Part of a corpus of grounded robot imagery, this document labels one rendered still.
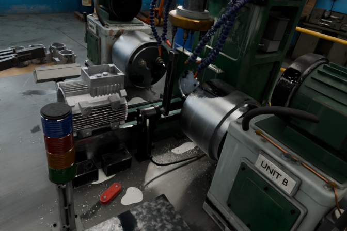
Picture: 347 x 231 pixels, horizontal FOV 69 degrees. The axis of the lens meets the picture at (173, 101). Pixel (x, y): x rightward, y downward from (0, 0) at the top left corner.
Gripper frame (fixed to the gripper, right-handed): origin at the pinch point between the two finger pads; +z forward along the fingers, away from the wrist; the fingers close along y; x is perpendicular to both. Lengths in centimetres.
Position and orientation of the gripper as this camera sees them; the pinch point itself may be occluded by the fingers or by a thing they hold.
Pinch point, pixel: (31, 53)
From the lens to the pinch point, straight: 84.1
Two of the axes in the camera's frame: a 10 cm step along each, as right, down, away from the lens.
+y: -5.7, -4.8, 6.7
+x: -0.3, 8.2, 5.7
